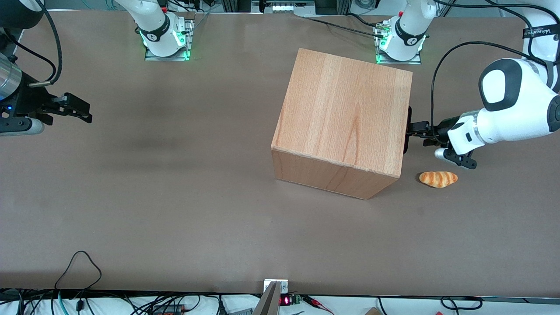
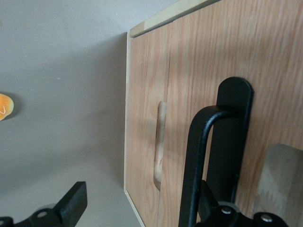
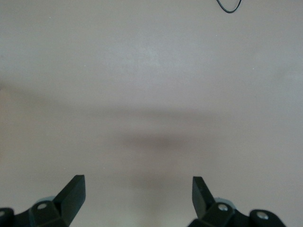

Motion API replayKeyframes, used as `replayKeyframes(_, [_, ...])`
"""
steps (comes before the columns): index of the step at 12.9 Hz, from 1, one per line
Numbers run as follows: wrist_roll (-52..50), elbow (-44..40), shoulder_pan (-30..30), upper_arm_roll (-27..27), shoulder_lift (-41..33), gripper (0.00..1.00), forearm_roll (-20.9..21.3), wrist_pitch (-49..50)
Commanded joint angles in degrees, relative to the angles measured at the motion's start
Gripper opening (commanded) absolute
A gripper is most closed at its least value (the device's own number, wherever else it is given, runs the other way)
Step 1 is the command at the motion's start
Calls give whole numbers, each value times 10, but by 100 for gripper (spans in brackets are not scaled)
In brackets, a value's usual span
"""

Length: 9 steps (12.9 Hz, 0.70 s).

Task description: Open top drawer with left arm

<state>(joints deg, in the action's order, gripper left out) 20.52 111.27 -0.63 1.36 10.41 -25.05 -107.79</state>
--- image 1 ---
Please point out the brown cardboard piece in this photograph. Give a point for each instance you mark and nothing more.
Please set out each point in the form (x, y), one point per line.
(372, 312)

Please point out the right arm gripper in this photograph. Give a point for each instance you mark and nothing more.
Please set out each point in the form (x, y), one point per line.
(27, 99)

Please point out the red clip leads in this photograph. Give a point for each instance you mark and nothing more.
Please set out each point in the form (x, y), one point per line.
(313, 300)

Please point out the orange striped bread roll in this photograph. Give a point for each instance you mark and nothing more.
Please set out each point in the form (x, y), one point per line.
(438, 178)

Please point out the light wooden drawer cabinet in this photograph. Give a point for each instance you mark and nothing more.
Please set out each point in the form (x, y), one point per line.
(345, 113)

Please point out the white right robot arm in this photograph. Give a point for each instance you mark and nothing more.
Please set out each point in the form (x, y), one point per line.
(157, 30)

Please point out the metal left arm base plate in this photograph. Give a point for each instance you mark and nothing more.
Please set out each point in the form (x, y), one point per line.
(415, 62)

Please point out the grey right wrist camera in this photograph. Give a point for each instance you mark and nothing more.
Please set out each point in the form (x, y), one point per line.
(19, 127)

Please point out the grey metal bracket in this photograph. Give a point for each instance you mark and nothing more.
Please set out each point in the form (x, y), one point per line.
(271, 299)

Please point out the orange black device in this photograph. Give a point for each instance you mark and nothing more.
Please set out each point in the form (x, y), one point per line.
(168, 311)

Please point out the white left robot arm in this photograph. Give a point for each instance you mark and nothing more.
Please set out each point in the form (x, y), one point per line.
(525, 113)

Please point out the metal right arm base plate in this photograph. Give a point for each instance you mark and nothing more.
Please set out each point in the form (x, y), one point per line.
(189, 39)

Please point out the red LED display module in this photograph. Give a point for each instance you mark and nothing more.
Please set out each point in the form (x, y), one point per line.
(285, 300)

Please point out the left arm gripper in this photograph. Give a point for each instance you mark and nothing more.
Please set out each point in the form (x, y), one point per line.
(442, 127)

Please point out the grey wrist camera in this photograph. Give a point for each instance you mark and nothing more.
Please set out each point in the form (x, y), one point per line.
(442, 153)
(19, 127)

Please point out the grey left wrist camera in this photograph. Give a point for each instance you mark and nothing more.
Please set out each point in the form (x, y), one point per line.
(442, 153)

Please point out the white power strip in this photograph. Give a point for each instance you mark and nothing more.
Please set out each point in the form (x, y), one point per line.
(284, 7)

